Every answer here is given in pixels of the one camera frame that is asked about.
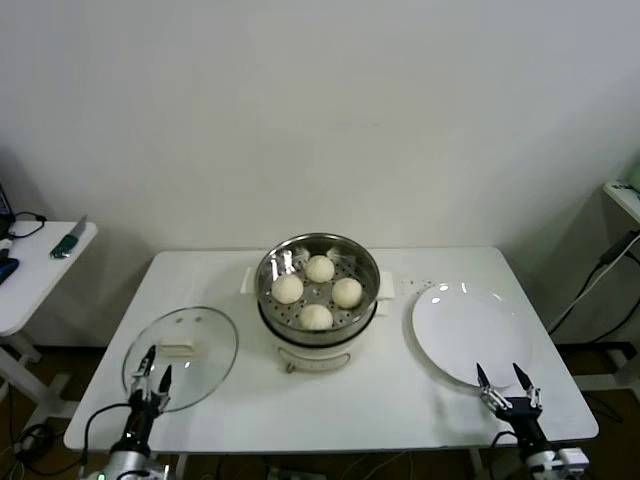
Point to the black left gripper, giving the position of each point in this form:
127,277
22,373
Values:
142,417

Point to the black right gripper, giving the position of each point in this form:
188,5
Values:
522,415

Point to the white floor plug adapter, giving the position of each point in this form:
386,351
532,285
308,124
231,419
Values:
32,441

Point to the perforated steel steamer basket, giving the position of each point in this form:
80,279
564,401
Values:
350,320

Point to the white shelf table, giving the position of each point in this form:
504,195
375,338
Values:
625,200

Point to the pale green panel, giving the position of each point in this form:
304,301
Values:
631,172

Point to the white round plate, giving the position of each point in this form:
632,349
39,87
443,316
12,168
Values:
470,335

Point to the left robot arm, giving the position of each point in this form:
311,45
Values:
127,460

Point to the laptop with blue screen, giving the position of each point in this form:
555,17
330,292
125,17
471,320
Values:
4,200

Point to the blue tool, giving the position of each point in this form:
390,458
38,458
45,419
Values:
9,267

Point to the cream electric cooking pot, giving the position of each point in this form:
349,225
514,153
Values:
320,357

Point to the white steamed baozi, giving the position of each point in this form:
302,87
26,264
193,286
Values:
347,292
287,289
320,268
316,316

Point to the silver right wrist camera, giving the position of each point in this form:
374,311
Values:
572,457

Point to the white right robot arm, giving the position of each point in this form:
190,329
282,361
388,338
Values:
537,462

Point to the white side table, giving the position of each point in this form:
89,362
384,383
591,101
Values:
45,270

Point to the white power strip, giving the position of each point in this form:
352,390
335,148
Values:
285,474

